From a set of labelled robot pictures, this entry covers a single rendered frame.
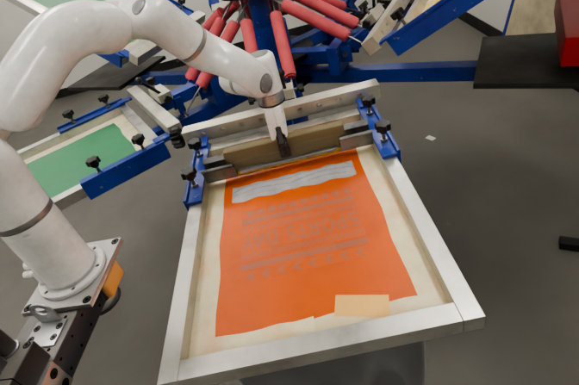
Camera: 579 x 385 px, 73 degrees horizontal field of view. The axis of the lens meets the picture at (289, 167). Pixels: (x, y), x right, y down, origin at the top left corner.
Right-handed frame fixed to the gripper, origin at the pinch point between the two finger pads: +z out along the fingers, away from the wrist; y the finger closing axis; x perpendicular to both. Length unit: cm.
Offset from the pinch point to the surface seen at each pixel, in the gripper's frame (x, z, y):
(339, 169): 14.0, 6.3, 8.7
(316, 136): 9.8, -1.6, 1.5
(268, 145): -4.4, -2.3, 1.5
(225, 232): -19.3, 7.1, 22.9
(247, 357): -12, 4, 59
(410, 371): 18, 38, 52
